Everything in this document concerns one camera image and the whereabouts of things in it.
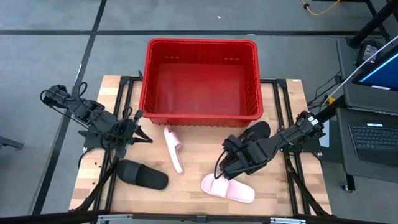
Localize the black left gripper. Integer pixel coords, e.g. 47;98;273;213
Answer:
111;120;154;151

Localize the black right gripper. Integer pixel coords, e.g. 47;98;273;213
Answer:
216;134;265;182

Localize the pink slide sandal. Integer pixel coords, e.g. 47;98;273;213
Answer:
200;173;256;204
164;124;185;174

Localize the black slide sandal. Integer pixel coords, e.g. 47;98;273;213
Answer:
238;121;272;146
115;159;170;191

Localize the red plastic bin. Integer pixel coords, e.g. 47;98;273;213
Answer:
139;37;264;128

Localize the white label plate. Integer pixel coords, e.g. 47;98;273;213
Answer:
318;119;330;149

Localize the gray laptop shelf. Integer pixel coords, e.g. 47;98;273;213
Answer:
335;107;398;178

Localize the black cart caster leg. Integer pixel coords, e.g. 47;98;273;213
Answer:
341;174;356;192

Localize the gray furniture leg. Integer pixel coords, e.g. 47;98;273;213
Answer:
0;136;25;150

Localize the black laptop keyboard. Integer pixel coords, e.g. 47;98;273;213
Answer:
348;123;398;167

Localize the blue-lit computer screen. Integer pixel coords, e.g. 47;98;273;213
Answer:
351;45;398;93

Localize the black power adapter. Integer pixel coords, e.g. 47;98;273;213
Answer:
356;39;385;66

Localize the black tripod stand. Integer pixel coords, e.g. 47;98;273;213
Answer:
346;0;398;49

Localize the white cable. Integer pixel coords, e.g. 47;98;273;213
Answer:
322;34;398;105

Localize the yellow cable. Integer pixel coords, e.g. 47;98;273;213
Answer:
300;0;342;16

